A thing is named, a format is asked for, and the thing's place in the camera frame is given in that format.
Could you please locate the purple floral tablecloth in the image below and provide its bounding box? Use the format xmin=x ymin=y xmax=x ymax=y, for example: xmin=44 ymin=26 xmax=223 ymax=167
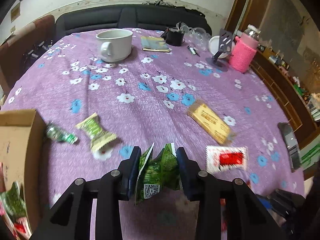
xmin=0 ymin=27 xmax=307 ymax=240

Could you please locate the brown armchair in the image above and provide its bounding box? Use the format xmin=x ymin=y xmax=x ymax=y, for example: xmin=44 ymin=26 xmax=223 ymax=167
xmin=1 ymin=15 xmax=55 ymax=94

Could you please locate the small green twisted candy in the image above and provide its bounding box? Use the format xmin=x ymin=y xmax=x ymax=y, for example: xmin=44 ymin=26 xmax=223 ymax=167
xmin=46 ymin=122 xmax=78 ymax=144

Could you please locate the white round bowl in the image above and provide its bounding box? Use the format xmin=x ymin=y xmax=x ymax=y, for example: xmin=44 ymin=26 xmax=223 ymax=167
xmin=208 ymin=35 xmax=235 ymax=59

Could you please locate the white ceramic mug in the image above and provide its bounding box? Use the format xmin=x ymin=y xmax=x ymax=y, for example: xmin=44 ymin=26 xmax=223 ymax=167
xmin=95 ymin=29 xmax=133 ymax=63

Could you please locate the black sofa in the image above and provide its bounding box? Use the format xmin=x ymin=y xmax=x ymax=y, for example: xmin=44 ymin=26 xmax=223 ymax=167
xmin=54 ymin=4 xmax=212 ymax=42

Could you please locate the pink knitted sleeve bottle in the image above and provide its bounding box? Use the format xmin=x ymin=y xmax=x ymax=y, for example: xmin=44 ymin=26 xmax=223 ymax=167
xmin=229 ymin=24 xmax=260 ymax=73

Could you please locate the wooden side cabinet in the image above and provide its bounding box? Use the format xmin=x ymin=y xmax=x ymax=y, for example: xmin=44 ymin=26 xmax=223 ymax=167
xmin=250 ymin=51 xmax=319 ymax=149

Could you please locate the white red snack packet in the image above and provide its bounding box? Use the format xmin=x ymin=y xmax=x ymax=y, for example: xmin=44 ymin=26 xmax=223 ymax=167
xmin=206 ymin=146 xmax=248 ymax=174

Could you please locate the yellow biscuit packet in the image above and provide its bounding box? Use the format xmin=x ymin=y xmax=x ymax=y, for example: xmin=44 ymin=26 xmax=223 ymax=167
xmin=187 ymin=100 xmax=235 ymax=146

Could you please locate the clear glass jar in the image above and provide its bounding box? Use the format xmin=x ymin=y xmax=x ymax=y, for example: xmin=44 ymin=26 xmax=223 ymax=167
xmin=187 ymin=27 xmax=212 ymax=51

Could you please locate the light green candy packet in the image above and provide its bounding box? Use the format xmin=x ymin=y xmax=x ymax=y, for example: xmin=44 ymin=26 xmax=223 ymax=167
xmin=75 ymin=113 xmax=117 ymax=152

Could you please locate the black phone stand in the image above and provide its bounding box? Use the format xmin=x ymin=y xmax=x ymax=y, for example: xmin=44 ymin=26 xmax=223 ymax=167
xmin=206 ymin=29 xmax=234 ymax=72

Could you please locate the dark green snack bag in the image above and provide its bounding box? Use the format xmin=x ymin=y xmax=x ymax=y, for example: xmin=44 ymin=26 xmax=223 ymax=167
xmin=1 ymin=181 xmax=27 ymax=221

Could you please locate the cardboard box tray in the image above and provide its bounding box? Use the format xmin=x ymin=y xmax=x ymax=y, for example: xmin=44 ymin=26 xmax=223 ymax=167
xmin=1 ymin=109 xmax=46 ymax=232

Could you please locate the black smartphone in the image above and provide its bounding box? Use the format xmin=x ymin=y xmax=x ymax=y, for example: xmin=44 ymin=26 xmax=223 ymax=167
xmin=277 ymin=122 xmax=302 ymax=172

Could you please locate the black small container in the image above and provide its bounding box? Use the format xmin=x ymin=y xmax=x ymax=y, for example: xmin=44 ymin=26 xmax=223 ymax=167
xmin=164 ymin=28 xmax=184 ymax=47

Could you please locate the small booklet on table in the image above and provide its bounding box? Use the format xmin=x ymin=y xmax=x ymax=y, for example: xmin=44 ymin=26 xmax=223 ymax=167
xmin=140 ymin=36 xmax=170 ymax=53

